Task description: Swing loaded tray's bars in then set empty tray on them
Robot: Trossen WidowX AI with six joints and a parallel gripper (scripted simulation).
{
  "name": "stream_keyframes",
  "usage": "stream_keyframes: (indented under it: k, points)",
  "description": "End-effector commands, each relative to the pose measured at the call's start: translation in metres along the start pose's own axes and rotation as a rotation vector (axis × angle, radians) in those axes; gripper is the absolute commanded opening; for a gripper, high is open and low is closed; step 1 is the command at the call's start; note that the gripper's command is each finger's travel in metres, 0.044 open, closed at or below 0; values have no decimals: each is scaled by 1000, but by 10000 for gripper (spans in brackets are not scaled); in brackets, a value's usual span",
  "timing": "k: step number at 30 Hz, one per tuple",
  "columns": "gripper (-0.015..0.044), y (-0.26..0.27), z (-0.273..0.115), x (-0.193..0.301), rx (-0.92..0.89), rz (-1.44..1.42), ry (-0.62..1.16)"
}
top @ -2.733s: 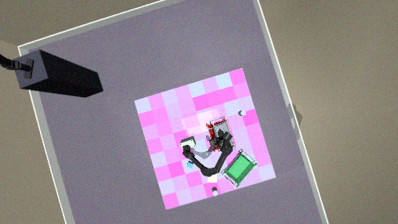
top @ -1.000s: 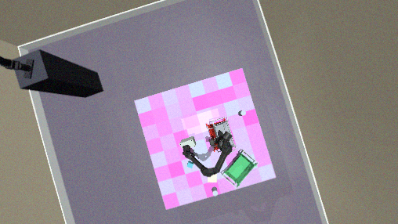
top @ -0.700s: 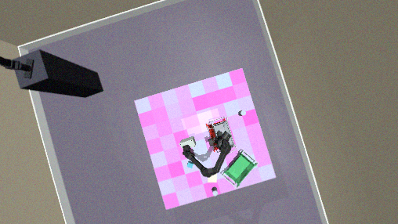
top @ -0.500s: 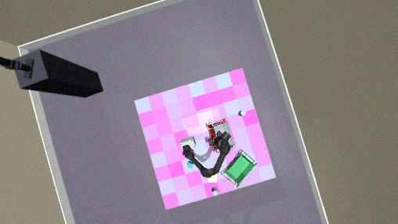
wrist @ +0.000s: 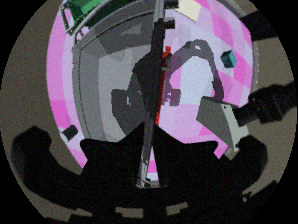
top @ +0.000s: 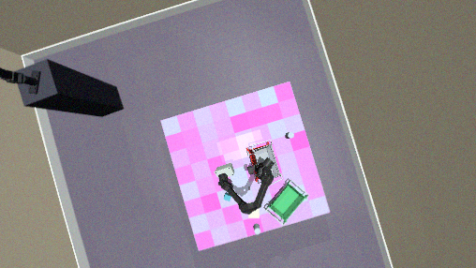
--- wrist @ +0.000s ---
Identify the red plastic tray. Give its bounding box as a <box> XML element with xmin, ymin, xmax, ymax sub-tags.
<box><xmin>156</xmin><ymin>47</ymin><xmax>172</xmax><ymax>125</ymax></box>

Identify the small teal block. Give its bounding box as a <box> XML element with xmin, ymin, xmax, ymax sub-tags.
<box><xmin>221</xmin><ymin>49</ymin><xmax>237</xmax><ymax>69</ymax></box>

